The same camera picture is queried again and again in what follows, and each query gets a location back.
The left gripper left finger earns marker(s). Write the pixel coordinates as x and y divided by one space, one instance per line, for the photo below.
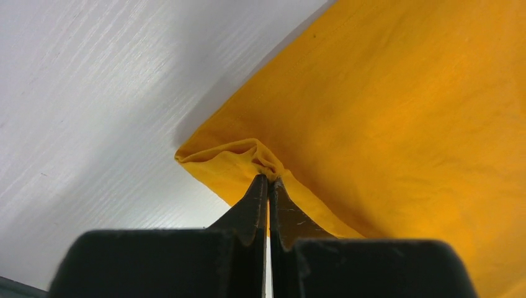
226 259

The orange t shirt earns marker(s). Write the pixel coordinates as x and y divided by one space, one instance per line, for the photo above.
390 119

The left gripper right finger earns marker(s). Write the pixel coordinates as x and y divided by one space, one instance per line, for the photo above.
307 261

